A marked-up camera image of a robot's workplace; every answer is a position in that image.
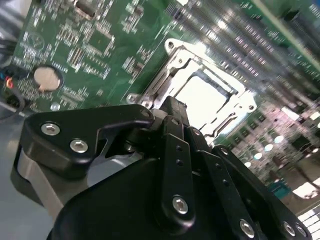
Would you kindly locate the silver CPU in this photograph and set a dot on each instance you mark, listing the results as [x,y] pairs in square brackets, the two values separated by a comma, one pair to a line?
[200,97]

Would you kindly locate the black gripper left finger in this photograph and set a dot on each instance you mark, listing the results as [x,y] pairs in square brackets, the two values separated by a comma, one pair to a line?
[62,140]

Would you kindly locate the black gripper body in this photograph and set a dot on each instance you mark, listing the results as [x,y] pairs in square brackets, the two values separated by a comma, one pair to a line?
[112,212]

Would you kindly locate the metal socket cover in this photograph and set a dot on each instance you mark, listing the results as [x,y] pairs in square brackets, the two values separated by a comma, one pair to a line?
[233,110]

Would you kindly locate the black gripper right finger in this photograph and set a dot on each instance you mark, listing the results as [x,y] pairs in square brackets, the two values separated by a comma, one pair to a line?
[225,180]

